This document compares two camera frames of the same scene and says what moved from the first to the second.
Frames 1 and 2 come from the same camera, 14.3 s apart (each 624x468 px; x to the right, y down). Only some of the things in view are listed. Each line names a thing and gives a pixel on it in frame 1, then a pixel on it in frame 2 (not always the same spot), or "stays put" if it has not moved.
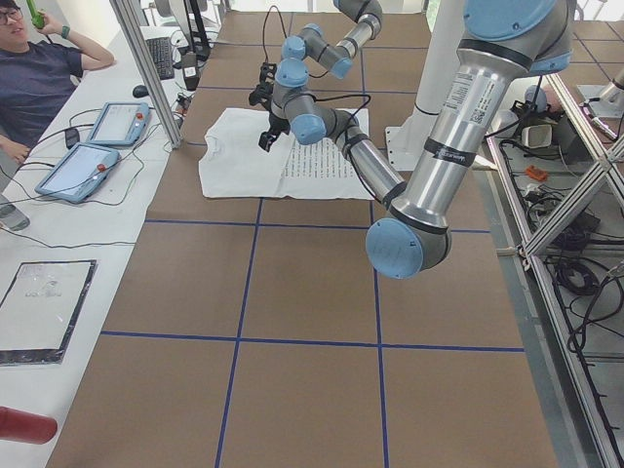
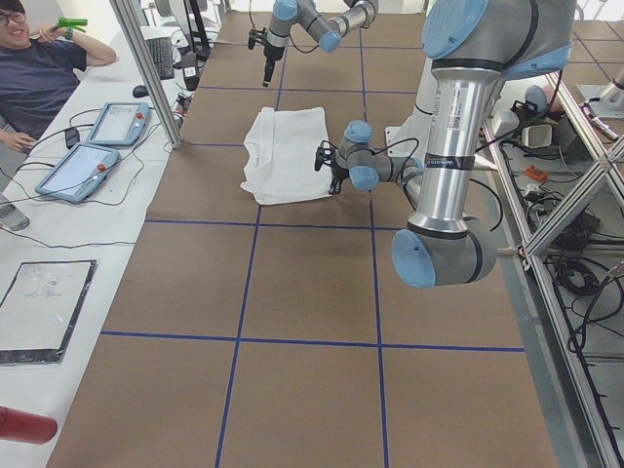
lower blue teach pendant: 77,173 stays put
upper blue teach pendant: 120,124 stays put
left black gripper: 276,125 -> 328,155
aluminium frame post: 136,36 stays put
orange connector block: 536,174 stays put
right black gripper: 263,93 -> 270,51
